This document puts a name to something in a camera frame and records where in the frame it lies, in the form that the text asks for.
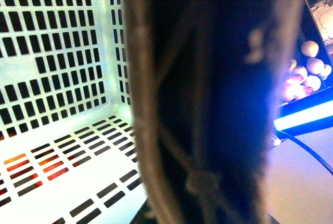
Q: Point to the light teal plastic basket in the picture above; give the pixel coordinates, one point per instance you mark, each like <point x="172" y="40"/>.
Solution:
<point x="68" y="152"/>

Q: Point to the brown basket handle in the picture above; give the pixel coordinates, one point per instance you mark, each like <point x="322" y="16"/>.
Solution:
<point x="205" y="77"/>

